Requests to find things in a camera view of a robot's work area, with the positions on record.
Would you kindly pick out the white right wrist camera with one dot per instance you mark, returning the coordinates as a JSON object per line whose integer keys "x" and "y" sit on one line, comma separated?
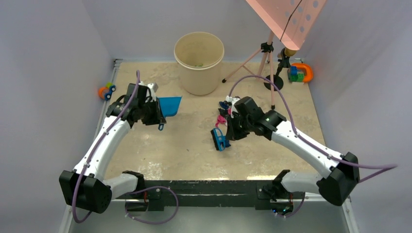
{"x": 231, "y": 102}

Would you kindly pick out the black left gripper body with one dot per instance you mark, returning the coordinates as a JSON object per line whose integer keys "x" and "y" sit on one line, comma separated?
{"x": 150, "y": 114}

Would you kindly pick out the pink music stand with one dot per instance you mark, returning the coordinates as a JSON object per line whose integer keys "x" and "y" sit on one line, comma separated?
{"x": 289, "y": 22}

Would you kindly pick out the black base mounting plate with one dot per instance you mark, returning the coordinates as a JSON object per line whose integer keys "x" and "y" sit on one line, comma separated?
{"x": 257, "y": 194}

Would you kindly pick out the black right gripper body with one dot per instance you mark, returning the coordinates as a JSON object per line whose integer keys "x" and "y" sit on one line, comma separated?
{"x": 239, "y": 127}

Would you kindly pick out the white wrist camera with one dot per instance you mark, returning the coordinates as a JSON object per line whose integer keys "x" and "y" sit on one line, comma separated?
{"x": 147, "y": 92}
{"x": 231, "y": 102}

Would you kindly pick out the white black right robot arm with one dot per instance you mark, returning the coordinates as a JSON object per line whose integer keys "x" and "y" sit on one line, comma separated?
{"x": 336, "y": 174}

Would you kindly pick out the beige plastic bucket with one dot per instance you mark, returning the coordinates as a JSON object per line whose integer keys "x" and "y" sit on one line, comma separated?
{"x": 199, "y": 48}

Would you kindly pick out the pink scrap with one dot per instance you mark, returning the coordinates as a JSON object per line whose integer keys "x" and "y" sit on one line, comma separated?
{"x": 220, "y": 121}

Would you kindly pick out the orange blue green toy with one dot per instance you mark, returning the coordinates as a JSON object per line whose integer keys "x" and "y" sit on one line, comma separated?
{"x": 300, "y": 73}

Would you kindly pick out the blue paper scrap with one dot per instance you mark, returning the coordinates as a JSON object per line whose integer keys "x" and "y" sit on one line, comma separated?
{"x": 223, "y": 105}

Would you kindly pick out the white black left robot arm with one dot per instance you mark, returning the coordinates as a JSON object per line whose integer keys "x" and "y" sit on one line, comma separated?
{"x": 85, "y": 186}

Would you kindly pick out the orange blue toy car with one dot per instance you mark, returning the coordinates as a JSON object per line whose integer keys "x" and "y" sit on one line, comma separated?
{"x": 106, "y": 91}

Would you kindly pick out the black paper scrap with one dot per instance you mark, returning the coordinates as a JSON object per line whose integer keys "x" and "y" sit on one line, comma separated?
{"x": 223, "y": 112}

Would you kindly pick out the blue hand brush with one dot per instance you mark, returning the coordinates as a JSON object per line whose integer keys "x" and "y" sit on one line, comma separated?
{"x": 219, "y": 139}

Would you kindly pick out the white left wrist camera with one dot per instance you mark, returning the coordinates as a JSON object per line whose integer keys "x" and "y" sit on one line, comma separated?
{"x": 147, "y": 92}

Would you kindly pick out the blue plastic dustpan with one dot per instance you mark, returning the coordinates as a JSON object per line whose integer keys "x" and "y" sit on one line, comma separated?
{"x": 166, "y": 107}

